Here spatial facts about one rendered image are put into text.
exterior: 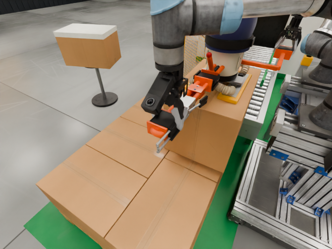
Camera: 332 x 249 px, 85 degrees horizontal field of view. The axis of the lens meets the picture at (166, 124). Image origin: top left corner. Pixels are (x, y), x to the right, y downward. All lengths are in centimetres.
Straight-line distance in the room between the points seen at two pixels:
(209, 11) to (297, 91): 118
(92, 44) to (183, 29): 204
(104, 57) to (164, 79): 196
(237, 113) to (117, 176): 84
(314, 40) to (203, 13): 116
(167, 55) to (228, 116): 51
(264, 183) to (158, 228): 104
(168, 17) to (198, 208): 98
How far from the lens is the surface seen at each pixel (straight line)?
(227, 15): 45
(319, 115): 107
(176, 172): 125
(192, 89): 74
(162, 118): 57
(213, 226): 172
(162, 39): 43
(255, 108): 198
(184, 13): 43
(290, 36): 125
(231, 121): 87
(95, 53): 244
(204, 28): 44
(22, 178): 235
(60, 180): 140
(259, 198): 170
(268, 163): 196
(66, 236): 183
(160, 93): 45
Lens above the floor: 159
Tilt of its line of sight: 41 degrees down
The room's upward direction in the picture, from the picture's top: straight up
